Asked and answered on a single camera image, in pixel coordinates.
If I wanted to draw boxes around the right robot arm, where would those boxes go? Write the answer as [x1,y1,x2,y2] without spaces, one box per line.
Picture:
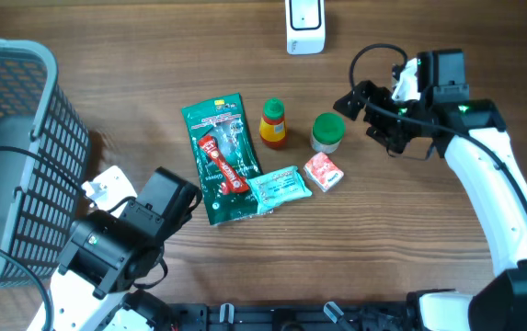
[334,49,527,330]

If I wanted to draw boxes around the green 3M gloves packet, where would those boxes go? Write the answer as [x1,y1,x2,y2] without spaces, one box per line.
[181,93,262,225]

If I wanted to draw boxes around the red white small box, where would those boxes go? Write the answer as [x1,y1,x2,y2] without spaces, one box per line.
[304,152,344,192]

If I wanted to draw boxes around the black left camera cable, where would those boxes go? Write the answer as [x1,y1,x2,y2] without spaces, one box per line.
[0,145,89,331]

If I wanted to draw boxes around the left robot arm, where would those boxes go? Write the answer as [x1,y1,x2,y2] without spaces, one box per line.
[29,167,202,330]

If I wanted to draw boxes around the red sauce bottle green cap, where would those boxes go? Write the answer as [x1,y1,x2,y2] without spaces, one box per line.
[259,98,287,149]

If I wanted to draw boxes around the red white snack packet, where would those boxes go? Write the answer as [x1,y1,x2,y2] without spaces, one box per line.
[198,134,250,195]

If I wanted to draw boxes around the black right camera cable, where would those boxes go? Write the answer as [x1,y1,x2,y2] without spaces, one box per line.
[348,42,527,277]

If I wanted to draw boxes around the teal wet wipes pack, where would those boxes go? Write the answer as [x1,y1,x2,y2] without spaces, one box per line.
[246,165,313,214]

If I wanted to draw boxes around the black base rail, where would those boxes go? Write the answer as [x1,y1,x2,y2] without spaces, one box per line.
[161,302,425,331]

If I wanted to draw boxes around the black camera cable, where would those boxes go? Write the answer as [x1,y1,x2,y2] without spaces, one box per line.
[348,42,527,277]
[0,145,89,331]

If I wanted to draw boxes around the white barcode scanner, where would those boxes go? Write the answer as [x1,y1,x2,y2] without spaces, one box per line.
[284,0,327,55]

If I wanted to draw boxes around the grey mesh shopping basket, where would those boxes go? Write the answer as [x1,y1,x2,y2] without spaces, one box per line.
[0,39,91,280]

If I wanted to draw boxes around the green lid white jar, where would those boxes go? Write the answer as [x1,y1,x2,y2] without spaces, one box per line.
[311,112,346,154]

